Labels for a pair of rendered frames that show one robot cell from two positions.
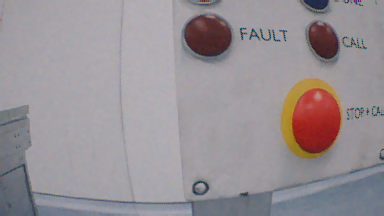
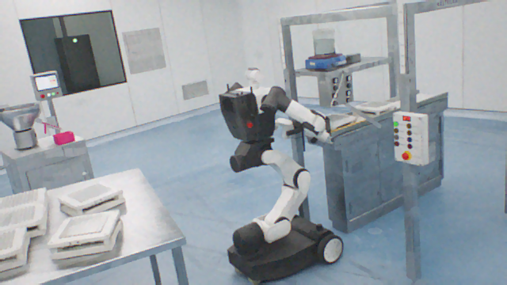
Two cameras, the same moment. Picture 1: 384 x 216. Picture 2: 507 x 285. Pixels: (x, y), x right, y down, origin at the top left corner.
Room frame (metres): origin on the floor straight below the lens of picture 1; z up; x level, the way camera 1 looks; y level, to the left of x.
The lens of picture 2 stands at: (-1.47, -1.37, 1.66)
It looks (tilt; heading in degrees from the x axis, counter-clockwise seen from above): 16 degrees down; 55
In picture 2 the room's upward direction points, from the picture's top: 8 degrees counter-clockwise
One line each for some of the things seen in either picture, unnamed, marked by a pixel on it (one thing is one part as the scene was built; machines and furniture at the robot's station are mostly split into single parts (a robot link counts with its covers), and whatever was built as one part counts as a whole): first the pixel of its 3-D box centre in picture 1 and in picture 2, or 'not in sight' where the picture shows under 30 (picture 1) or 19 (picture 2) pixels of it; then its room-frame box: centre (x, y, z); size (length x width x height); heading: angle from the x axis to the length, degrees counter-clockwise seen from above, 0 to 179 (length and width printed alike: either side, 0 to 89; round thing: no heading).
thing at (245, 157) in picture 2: not in sight; (251, 153); (0.03, 0.79, 0.82); 0.28 x 0.13 x 0.18; 177
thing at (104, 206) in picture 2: not in sight; (92, 203); (-0.97, 0.84, 0.84); 0.24 x 0.24 x 0.02; 8
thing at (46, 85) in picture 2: not in sight; (51, 105); (-0.59, 3.16, 1.07); 0.23 x 0.10 x 0.62; 4
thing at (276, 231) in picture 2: not in sight; (270, 226); (0.10, 0.79, 0.28); 0.21 x 0.20 x 0.13; 177
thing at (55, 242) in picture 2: not in sight; (85, 228); (-1.11, 0.45, 0.89); 0.25 x 0.24 x 0.02; 59
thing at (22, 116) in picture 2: not in sight; (29, 125); (-0.83, 3.06, 0.95); 0.49 x 0.36 x 0.37; 4
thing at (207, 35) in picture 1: (208, 34); not in sight; (0.39, -0.01, 0.91); 0.03 x 0.01 x 0.03; 87
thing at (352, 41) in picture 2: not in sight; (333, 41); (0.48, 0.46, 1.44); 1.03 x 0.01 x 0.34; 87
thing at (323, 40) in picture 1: (324, 39); not in sight; (0.39, -0.09, 0.91); 0.03 x 0.01 x 0.03; 87
